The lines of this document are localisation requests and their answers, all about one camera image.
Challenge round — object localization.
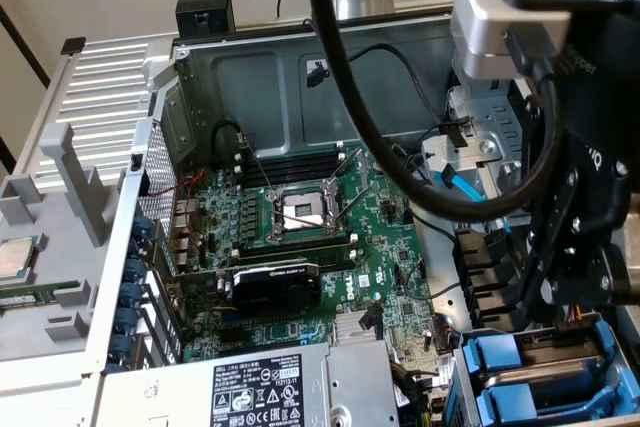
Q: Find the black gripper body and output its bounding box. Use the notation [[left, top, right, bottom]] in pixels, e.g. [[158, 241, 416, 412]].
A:
[[519, 0, 640, 248]]

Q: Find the yellow red disk power wire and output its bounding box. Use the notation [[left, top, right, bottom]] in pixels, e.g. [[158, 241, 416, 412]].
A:
[[554, 304, 599, 341]]

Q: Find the hard disk with blue bracket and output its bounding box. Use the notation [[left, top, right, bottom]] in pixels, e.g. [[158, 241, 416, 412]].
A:
[[460, 319, 621, 381], [474, 356, 632, 423]]

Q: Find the grey disk bay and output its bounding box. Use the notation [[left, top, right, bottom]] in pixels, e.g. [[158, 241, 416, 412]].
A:
[[452, 304, 640, 427]]

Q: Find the black plastic shroud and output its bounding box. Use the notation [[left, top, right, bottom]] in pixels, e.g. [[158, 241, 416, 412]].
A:
[[452, 229, 531, 333]]

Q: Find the silver drive cage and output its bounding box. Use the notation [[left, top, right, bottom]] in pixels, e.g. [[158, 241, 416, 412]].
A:
[[445, 76, 532, 221]]

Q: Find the green motherboard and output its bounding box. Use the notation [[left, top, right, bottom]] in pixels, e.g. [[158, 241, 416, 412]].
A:
[[169, 141, 454, 398]]

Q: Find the black plug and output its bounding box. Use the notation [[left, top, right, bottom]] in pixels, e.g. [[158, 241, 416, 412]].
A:
[[360, 302, 385, 341]]

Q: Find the metal locking lever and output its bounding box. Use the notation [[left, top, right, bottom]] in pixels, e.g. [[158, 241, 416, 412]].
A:
[[337, 180, 376, 227], [237, 132, 275, 196], [329, 147, 364, 183]]

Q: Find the silver heat sink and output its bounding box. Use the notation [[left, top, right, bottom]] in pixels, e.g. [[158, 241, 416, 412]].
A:
[[333, 309, 384, 346]]

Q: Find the metal socket cover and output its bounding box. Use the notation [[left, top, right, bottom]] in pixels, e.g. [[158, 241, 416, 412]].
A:
[[322, 177, 347, 221]]

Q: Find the black RAM slot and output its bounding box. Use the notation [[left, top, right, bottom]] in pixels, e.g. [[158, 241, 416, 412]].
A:
[[234, 244, 359, 271], [233, 141, 347, 173], [233, 154, 347, 187], [234, 231, 359, 256]]

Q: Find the CPU socket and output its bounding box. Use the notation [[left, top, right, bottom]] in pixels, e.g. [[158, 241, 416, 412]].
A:
[[264, 179, 351, 244]]

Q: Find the black graphics card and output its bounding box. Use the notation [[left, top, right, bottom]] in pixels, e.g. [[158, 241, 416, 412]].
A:
[[167, 260, 322, 317]]

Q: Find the black expansion slot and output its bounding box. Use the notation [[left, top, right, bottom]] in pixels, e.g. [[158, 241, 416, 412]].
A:
[[217, 327, 259, 346]]

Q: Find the silver power supply with label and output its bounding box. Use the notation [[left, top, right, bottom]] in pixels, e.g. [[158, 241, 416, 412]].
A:
[[97, 341, 401, 427]]

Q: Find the open PC case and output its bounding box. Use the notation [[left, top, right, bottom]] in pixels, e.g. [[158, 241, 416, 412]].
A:
[[82, 0, 640, 427]]

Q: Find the grey parts rack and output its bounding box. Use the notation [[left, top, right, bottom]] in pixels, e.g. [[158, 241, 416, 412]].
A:
[[0, 121, 127, 363]]

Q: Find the green RAM stick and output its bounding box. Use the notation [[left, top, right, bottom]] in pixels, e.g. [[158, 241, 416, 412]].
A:
[[0, 280, 82, 309]]

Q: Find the silver CPU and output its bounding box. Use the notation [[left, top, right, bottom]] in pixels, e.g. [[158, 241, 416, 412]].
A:
[[0, 235, 40, 281]]

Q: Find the blue data wire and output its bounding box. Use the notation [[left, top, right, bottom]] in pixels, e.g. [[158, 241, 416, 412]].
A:
[[432, 165, 512, 236]]

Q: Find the black wire with connector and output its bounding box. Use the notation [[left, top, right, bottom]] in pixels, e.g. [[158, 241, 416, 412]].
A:
[[304, 43, 474, 148]]

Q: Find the black looped wire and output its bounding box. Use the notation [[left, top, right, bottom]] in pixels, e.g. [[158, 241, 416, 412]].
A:
[[212, 119, 251, 153]]

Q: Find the black box bracket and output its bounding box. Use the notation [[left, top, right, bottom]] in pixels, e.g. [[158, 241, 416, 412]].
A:
[[175, 0, 236, 38]]

